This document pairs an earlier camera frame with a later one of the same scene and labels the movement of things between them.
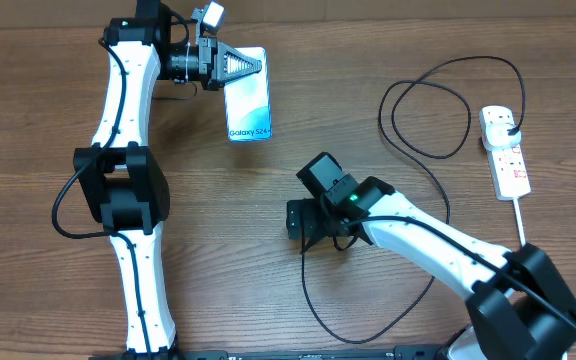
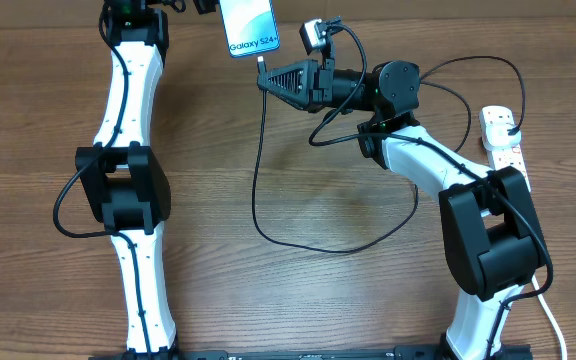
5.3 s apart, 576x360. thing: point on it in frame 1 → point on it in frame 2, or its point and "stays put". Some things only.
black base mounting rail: (412, 353) stays put
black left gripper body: (206, 62) → (205, 6)
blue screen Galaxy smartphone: (247, 104) → (250, 26)
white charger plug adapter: (497, 136) stays put
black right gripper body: (318, 219) → (325, 91)
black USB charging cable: (396, 325) → (515, 131)
